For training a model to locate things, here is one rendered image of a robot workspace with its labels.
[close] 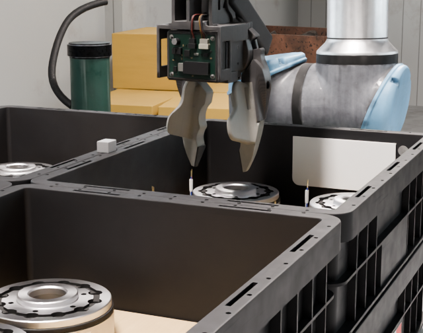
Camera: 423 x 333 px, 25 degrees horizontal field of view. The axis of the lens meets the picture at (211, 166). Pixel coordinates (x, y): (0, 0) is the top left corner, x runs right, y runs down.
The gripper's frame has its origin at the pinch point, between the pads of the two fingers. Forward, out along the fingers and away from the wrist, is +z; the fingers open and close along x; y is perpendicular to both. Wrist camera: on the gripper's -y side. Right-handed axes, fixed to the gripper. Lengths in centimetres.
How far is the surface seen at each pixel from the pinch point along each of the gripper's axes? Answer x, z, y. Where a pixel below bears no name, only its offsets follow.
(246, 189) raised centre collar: -2.1, 5.9, -9.8
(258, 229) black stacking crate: 14.0, 1.1, 20.3
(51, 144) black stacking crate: -34.4, 4.4, -15.3
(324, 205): 7.6, 6.6, -9.6
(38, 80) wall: -280, 41, -318
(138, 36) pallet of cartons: -240, 19, -355
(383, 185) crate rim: 19.5, -0.2, 6.4
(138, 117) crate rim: -21.1, -0.1, -16.6
